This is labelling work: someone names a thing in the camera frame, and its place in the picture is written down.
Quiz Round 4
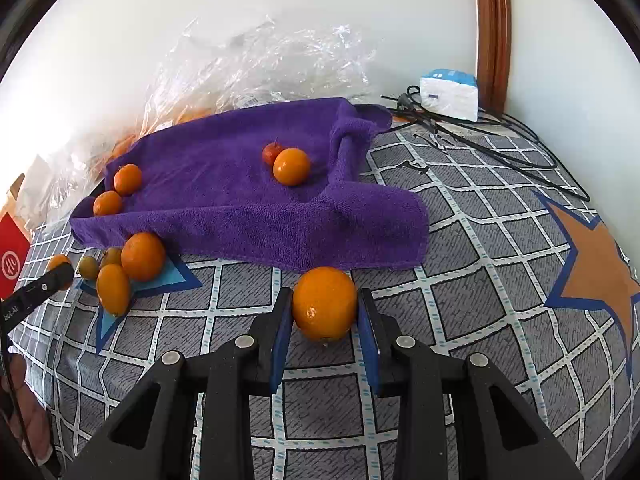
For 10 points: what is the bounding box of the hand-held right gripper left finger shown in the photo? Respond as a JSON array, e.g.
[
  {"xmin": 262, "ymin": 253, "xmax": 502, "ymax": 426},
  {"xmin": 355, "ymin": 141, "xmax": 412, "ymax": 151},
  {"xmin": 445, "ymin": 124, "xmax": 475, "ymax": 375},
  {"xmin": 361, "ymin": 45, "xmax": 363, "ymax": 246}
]
[{"xmin": 65, "ymin": 287, "xmax": 296, "ymax": 480}]

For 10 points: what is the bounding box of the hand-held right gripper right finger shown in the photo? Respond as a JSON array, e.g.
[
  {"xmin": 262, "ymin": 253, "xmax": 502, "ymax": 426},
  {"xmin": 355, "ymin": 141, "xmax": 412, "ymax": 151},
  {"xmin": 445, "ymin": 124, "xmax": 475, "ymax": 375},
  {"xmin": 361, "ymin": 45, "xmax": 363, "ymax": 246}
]
[{"xmin": 356, "ymin": 287, "xmax": 583, "ymax": 480}]

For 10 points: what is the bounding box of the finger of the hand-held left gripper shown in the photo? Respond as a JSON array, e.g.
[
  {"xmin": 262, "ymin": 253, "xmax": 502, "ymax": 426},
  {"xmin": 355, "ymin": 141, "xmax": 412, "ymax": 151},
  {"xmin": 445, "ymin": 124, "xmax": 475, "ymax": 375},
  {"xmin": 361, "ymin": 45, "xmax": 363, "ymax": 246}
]
[{"xmin": 0, "ymin": 262, "xmax": 76, "ymax": 333}]

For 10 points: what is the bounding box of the large orange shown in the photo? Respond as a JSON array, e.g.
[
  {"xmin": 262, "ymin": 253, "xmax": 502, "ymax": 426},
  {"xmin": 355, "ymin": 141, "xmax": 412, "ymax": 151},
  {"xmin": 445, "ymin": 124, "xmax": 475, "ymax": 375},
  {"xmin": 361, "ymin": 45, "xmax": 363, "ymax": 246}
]
[
  {"xmin": 121, "ymin": 232, "xmax": 166, "ymax": 282},
  {"xmin": 292, "ymin": 266, "xmax": 359, "ymax": 342}
]

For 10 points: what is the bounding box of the purple towel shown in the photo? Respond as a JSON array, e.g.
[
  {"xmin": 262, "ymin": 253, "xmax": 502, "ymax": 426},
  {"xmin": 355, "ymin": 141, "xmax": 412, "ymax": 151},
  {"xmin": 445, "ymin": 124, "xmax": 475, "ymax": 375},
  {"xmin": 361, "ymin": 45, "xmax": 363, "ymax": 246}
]
[{"xmin": 69, "ymin": 97, "xmax": 430, "ymax": 272}]

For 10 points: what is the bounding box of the medium orange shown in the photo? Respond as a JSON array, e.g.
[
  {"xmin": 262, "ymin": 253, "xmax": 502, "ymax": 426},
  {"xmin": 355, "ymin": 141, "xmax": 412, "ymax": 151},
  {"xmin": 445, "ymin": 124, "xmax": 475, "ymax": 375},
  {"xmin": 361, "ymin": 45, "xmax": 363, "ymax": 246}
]
[{"xmin": 273, "ymin": 147, "xmax": 311, "ymax": 186}]

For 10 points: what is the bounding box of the person's left hand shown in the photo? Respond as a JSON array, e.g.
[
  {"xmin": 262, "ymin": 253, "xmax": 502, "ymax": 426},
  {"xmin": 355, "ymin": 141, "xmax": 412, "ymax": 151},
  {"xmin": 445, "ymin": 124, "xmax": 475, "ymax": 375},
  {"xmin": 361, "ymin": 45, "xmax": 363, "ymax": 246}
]
[{"xmin": 0, "ymin": 352, "xmax": 53, "ymax": 468}]

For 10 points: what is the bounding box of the red box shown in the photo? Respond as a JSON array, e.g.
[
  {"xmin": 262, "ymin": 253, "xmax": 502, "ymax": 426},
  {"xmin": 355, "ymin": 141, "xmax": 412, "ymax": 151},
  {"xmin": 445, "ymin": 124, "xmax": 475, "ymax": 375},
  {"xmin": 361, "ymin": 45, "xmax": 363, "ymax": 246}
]
[{"xmin": 0, "ymin": 212, "xmax": 32, "ymax": 301}]

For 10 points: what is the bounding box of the oval orange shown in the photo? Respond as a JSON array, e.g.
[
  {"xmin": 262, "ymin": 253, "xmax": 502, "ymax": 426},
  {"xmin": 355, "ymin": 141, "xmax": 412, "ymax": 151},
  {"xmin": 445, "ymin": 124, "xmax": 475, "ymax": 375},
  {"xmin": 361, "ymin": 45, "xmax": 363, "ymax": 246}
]
[{"xmin": 96, "ymin": 263, "xmax": 132, "ymax": 317}]

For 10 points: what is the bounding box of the brown cardboard box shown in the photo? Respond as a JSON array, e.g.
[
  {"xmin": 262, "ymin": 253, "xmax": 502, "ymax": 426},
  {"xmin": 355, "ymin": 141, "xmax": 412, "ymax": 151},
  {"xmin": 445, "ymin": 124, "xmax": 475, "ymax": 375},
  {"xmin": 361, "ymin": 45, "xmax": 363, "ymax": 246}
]
[{"xmin": 0, "ymin": 174, "xmax": 27, "ymax": 222}]

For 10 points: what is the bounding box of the white plastic bag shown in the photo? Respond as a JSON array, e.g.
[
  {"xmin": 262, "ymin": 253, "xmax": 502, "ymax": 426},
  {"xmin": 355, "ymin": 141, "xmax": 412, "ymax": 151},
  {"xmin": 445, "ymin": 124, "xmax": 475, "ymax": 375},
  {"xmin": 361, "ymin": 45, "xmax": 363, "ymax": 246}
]
[{"xmin": 15, "ymin": 154, "xmax": 68, "ymax": 231}]

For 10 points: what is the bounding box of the grey checked tablecloth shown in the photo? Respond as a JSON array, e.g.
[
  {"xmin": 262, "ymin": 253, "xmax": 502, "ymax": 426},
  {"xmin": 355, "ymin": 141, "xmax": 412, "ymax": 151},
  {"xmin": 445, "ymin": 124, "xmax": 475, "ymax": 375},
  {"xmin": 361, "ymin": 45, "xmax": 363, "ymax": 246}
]
[{"xmin": 10, "ymin": 110, "xmax": 640, "ymax": 480}]

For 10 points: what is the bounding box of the clear plastic bag with oranges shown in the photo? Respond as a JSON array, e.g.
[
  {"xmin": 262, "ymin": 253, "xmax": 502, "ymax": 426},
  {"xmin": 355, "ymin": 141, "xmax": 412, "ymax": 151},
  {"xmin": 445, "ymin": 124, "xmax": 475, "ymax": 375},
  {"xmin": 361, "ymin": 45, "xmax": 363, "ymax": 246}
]
[{"xmin": 50, "ymin": 102, "xmax": 201, "ymax": 216}]

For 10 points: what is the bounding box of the blue and white box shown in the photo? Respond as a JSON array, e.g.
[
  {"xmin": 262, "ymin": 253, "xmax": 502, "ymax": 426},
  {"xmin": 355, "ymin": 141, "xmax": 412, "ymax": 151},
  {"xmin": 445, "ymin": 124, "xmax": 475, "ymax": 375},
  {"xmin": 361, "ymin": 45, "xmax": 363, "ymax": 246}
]
[{"xmin": 419, "ymin": 68, "xmax": 480, "ymax": 122}]

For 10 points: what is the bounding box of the large clear plastic bag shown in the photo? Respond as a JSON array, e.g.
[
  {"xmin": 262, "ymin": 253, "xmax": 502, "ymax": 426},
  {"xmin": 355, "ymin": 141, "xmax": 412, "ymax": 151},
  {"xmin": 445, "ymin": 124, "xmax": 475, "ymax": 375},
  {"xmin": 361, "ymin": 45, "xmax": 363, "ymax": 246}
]
[{"xmin": 145, "ymin": 12, "xmax": 378, "ymax": 126}]

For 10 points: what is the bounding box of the black cable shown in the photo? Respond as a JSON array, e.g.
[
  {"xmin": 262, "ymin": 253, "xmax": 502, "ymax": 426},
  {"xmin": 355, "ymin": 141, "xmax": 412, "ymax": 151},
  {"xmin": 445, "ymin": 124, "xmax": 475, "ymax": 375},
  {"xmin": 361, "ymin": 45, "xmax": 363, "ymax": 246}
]
[
  {"xmin": 381, "ymin": 85, "xmax": 558, "ymax": 171},
  {"xmin": 400, "ymin": 110, "xmax": 592, "ymax": 203}
]

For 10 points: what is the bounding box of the brown wooden door frame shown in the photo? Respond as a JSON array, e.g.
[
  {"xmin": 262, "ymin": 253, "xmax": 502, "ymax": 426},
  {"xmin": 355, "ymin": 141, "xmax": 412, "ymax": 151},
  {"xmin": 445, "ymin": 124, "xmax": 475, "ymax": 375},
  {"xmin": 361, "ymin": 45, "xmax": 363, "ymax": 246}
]
[{"xmin": 472, "ymin": 0, "xmax": 514, "ymax": 113}]

